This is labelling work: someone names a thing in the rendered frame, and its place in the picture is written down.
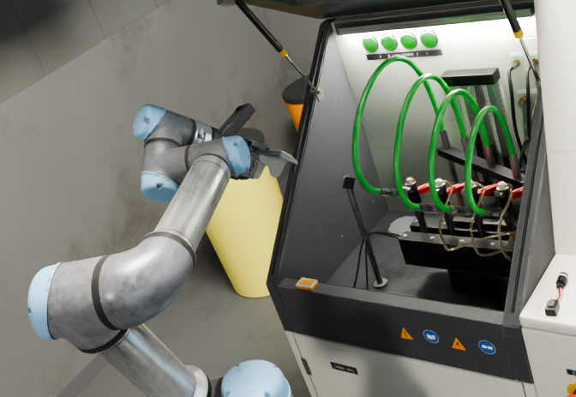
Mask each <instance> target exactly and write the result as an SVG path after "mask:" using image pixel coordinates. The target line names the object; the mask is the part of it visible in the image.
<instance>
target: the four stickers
mask: <svg viewBox="0 0 576 397"><path fill-rule="evenodd" d="M395 326H396V328H397V330H398V333H399V337H400V338H401V339H405V340H414V337H413V335H412V332H411V328H408V327H402V326H397V325H395ZM422 331H423V336H424V338H425V342H430V343H435V344H439V345H440V344H441V342H440V340H439V336H438V333H437V331H434V330H429V329H424V328H422ZM447 336H448V339H449V342H450V346H451V348H453V349H457V350H461V351H466V352H467V349H466V345H465V339H464V338H461V337H457V336H452V335H447ZM477 342H478V346H479V350H480V352H483V353H487V354H490V355H494V356H497V353H496V349H495V342H492V341H488V340H481V339H477Z"/></svg>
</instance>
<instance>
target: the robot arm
mask: <svg viewBox="0 0 576 397"><path fill-rule="evenodd" d="M254 112H255V108H254V107H253V106H252V105H251V104H250V103H248V104H245V105H240V106H239V107H237V108H236V110H235V111H234V112H233V113H232V114H231V116H230V117H229V118H228V119H227V120H226V121H225V123H224V124H223V125H222V126H221V127H220V128H219V129H216V128H214V127H211V126H210V125H209V124H206V123H203V122H200V121H197V120H194V119H192V118H190V117H185V116H183V115H181V114H178V113H175V112H173V111H169V110H166V108H163V107H159V106H156V105H149V104H147V105H144V106H143V107H142V108H141V109H140V110H139V111H138V113H137V114H136V117H135V121H134V124H133V132H134V136H135V137H136V138H138V139H140V140H141V141H144V154H143V163H142V172H141V192H142V194H143V195H144V196H145V197H146V198H148V199H150V200H152V201H156V202H169V201H171V203H170V204H169V206H168V208H167V209H166V210H165V213H164V215H163V216H162V218H161V220H160V221H159V223H158V225H157V226H156V228H155V230H154V232H150V233H148V234H147V235H146V236H145V237H144V238H143V239H142V240H141V241H140V243H139V244H138V245H137V246H136V247H134V248H133V249H131V250H127V251H124V252H121V253H117V254H114V255H108V256H99V257H94V258H88V259H84V260H79V261H73V262H59V263H58V264H56V265H52V266H49V267H45V268H42V269H41V270H40V271H39V272H38V273H37V274H36V275H35V277H34V278H33V281H32V283H31V285H30V288H29V293H28V298H27V307H28V315H29V319H30V322H31V324H32V327H33V329H34V331H35V332H36V334H37V335H38V336H39V337H41V338H43V339H45V340H58V339H61V338H62V339H66V340H68V341H69V342H70V343H71V344H72V345H73V346H75V347H76V348H77V349H78V350H80V351H81V352H84V353H87V354H97V353H98V354H99V355H100V356H101V357H102V358H104V359H105V360H106V361H107V362H108V363H109V364H111V365H112V366H113V367H114V368H115V369H116V370H118V371H119V372H120V373H121V374H122V375H123V376H125V377H126V378H127V379H128V380H129V381H130V382H132V383H133V384H134V385H135V386H136V387H137V388H138V389H140V391H142V393H144V394H145V395H146V396H147V397H293V395H292V393H291V387H290V385H289V383H288V381H287V380H286V379H285V377H284V375H283V373H282V372H281V370H280V369H279V368H278V367H277V366H276V365H275V364H272V363H270V362H268V361H264V360H249V361H245V362H242V363H240V364H239V366H238V367H237V366H234V367H232V368H231V369H230V370H228V371H227V373H226V374H225V376H220V377H208V376H207V375H206V374H205V373H204V372H203V371H202V370H201V369H199V368H197V367H195V366H194V365H184V364H183V363H182V362H181V361H180V360H179V359H178V358H177V357H176V356H175V355H174V354H173V353H172V352H171V351H170V350H169V349H168V348H167V347H166V346H165V345H164V344H163V343H162V342H161V341H160V340H159V339H158V338H157V337H156V336H155V335H154V334H153V333H152V332H151V331H150V330H149V329H148V328H147V327H146V326H145V325H144V324H143V323H145V322H148V321H149V320H151V319H153V318H154V317H155V316H156V315H157V314H159V313H160V312H161V311H162V310H164V309H165V308H166V307H167V306H168V305H169V304H170V303H171V302H172V301H173V300H174V299H175V298H176V296H177V295H178V294H179V293H180V291H181V290H182V289H183V288H184V287H185V285H186V284H187V282H188V280H189V278H190V276H191V274H192V273H193V270H194V268H195V264H196V255H195V251H196V249H197V247H198V245H199V243H200V241H201V238H202V236H203V234H204V232H205V230H206V229H207V226H208V224H209V222H210V219H211V218H212V216H213V213H214V211H215V209H216V207H217V206H218V204H219V200H220V198H221V196H222V195H223V193H224V191H225V188H226V186H227V184H228V183H229V181H230V179H234V180H237V181H238V179H240V180H248V179H250V178H251V179H259V178H260V176H261V174H262V172H263V170H264V168H265V166H266V165H267V166H268V168H269V171H270V175H271V176H272V177H279V176H280V174H281V172H282V171H283V169H284V167H285V164H286V163H287V162H288V163H292V164H294V165H297V164H298V162H297V161H296V160H295V159H294V158H293V157H292V156H291V155H289V154H288V153H285V152H283V151H281V150H279V149H277V148H275V147H271V146H268V145H266V144H262V143H259V142H257V141H253V140H250V139H247V138H242V137H241V136H239V135H235V134H236V133H237V132H238V131H239V130H240V129H241V128H242V127H243V125H244V124H245V123H246V122H247V121H248V120H249V119H250V117H251V116H252V115H253V114H254Z"/></svg>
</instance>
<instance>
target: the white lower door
mask: <svg viewBox="0 0 576 397"><path fill-rule="evenodd" d="M293 335H294V337H295V340H296V342H297V345H298V347H299V350H300V352H301V354H302V356H303V357H302V358H301V360H302V362H303V366H304V368H305V370H306V372H307V375H310V377H311V380H312V382H313V383H314V386H315V390H316V392H317V394H318V396H319V397H526V393H525V387H524V383H523V382H520V381H517V380H510V379H506V378H502V377H498V376H491V375H487V374H483V373H479V372H475V371H470V370H463V369H459V368H455V367H451V366H447V365H443V364H436V363H431V362H428V361H423V360H419V359H415V358H408V357H404V356H400V355H396V354H392V353H387V352H380V351H377V350H372V349H368V348H364V347H360V346H353V345H348V344H345V343H340V342H336V341H332V340H325V339H321V338H316V337H313V336H308V335H304V334H297V333H294V334H293Z"/></svg>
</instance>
